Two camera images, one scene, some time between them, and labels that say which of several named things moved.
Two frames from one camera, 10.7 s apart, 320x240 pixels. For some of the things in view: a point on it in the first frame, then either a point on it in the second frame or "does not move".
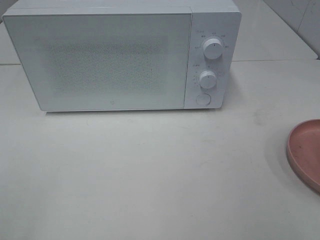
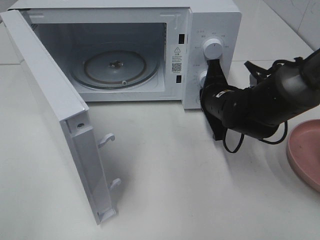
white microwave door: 74,62 -> 71,110
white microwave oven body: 90,55 does not move
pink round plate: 303,150 does not move
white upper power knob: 212,49 does not move
